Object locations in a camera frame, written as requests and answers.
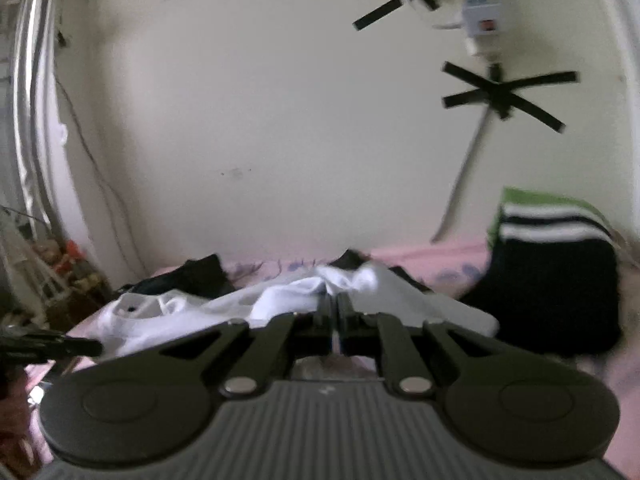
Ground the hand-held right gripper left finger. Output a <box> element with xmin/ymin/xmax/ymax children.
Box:
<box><xmin>159</xmin><ymin>295</ymin><xmax>334</xmax><ymax>397</ymax></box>

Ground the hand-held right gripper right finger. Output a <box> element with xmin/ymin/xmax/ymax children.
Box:
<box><xmin>337</xmin><ymin>293</ymin><xmax>507</xmax><ymax>397</ymax></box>

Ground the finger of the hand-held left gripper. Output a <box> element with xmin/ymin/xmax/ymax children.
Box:
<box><xmin>0</xmin><ymin>327</ymin><xmax>104</xmax><ymax>362</ymax></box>

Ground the white garment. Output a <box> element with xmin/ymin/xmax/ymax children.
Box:
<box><xmin>94</xmin><ymin>262</ymin><xmax>501</xmax><ymax>361</ymax></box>

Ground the colourful small clutter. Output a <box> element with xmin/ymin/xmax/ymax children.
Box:
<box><xmin>30</xmin><ymin>239</ymin><xmax>114</xmax><ymax>313</ymax></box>

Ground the pink floral bedsheet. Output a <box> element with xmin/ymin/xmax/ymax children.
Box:
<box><xmin>0</xmin><ymin>242</ymin><xmax>640</xmax><ymax>480</ymax></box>

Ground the black green striped garment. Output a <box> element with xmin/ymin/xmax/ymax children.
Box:
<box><xmin>459</xmin><ymin>186</ymin><xmax>623</xmax><ymax>358</ymax></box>

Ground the chrome metal pole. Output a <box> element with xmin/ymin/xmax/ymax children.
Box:
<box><xmin>12</xmin><ymin>0</ymin><xmax>56</xmax><ymax>233</ymax></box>

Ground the black tape cross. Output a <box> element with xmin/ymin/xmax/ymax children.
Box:
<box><xmin>441</xmin><ymin>61</ymin><xmax>581</xmax><ymax>135</ymax></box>

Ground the black tape strip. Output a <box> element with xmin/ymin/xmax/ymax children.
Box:
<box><xmin>352</xmin><ymin>0</ymin><xmax>404</xmax><ymax>31</ymax></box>

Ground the white power strip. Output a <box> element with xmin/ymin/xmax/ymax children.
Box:
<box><xmin>449</xmin><ymin>0</ymin><xmax>504</xmax><ymax>59</ymax></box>

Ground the white wire rack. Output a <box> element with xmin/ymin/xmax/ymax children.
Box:
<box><xmin>0</xmin><ymin>205</ymin><xmax>66</xmax><ymax>313</ymax></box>

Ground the grey power cable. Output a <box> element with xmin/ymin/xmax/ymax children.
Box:
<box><xmin>431</xmin><ymin>110</ymin><xmax>496</xmax><ymax>244</ymax></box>

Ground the thin dark wall cable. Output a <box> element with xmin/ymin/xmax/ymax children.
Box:
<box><xmin>52</xmin><ymin>25</ymin><xmax>148</xmax><ymax>283</ymax></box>

